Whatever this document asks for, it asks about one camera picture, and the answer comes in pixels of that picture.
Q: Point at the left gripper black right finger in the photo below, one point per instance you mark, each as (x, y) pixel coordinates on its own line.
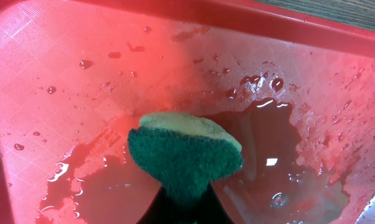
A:
(211, 210)

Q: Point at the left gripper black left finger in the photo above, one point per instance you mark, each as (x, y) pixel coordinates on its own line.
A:
(161, 210)

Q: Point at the green sponge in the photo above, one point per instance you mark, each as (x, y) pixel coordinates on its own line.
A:
(184, 153)

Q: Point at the red plastic tray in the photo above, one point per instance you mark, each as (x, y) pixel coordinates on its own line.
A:
(298, 92)

